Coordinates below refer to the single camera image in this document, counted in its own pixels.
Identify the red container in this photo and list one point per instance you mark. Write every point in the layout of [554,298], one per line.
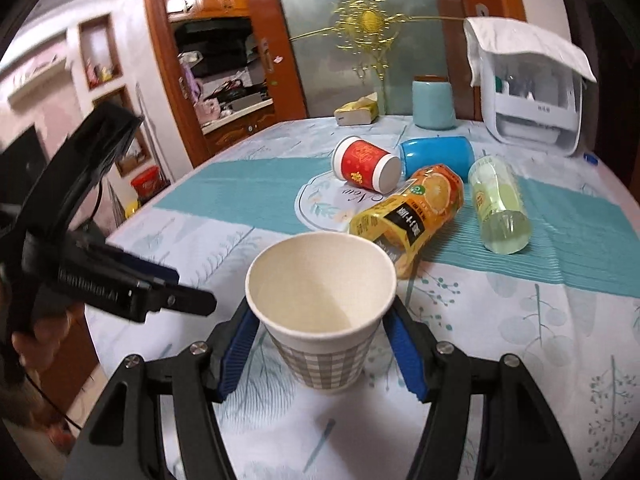
[146,181]

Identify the blue bottle cap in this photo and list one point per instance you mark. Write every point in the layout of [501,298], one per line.
[590,157]

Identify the white countertop appliance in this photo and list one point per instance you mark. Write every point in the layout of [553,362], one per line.
[537,105]

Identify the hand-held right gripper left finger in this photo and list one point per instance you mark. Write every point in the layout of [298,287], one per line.
[235,355]

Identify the person's left hand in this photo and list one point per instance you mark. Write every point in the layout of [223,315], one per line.
[42,335]

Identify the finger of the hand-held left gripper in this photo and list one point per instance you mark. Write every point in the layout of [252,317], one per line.
[180,301]

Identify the wooden cabinet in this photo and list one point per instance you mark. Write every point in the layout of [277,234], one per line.
[215,50]

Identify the orange juice bottle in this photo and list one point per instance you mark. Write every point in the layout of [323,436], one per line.
[415,210]

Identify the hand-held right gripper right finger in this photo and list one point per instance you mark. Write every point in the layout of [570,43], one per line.
[406,360]

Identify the teal ceramic jar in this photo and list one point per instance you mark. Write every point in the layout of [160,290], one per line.
[433,102]

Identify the yellow tissue pack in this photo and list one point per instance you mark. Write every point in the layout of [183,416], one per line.
[356,111]

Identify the frosted glass door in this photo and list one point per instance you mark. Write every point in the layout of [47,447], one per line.
[360,35]

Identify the pale green drink bottle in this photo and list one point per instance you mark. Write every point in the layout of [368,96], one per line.
[500,200]

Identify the checkered white paper cup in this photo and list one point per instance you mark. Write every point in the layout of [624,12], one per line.
[320,305]

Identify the white cloth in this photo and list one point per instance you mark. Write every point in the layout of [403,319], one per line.
[520,42]

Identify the red paper cup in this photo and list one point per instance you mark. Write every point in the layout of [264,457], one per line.
[365,162]

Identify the blue plastic cup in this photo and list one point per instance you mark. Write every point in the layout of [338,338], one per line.
[440,155]

